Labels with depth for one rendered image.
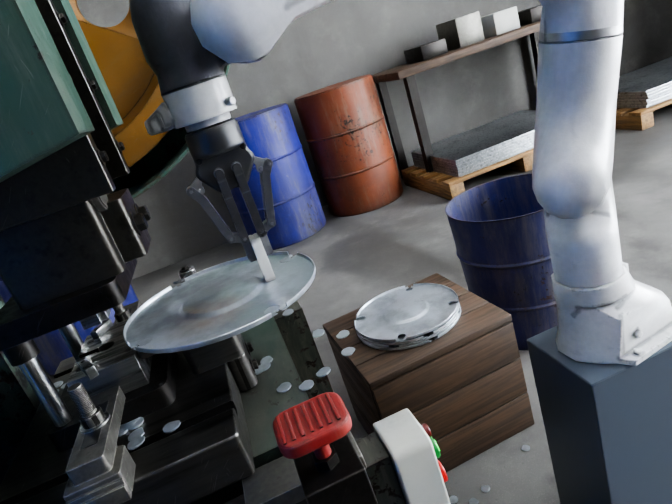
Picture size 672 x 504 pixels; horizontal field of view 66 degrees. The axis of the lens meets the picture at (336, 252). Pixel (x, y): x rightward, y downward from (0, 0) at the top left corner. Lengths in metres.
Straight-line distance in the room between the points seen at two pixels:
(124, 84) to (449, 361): 0.94
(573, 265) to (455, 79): 3.76
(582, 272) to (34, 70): 0.80
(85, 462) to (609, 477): 0.85
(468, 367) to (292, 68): 3.16
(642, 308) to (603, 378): 0.14
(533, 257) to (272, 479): 1.20
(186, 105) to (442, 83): 3.93
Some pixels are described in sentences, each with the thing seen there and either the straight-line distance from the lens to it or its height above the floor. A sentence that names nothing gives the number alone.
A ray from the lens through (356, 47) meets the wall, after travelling 4.28.
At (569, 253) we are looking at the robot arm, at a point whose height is 0.65.
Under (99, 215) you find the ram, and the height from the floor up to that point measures 0.96.
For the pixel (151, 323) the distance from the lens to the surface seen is 0.80.
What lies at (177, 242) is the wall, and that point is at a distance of 4.16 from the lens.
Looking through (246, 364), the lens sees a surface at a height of 0.69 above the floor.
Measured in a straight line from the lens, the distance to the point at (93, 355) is 0.81.
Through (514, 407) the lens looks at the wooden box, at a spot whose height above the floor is 0.09.
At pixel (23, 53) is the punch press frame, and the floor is 1.14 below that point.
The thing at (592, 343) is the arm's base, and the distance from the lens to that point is 0.99.
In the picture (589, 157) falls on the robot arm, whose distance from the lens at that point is 0.81.
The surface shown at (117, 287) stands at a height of 0.88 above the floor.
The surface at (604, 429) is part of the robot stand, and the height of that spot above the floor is 0.35.
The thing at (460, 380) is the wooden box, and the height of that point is 0.24.
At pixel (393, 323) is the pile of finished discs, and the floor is 0.38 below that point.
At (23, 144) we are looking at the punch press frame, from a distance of 0.57.
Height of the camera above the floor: 1.05
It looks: 20 degrees down
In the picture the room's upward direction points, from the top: 18 degrees counter-clockwise
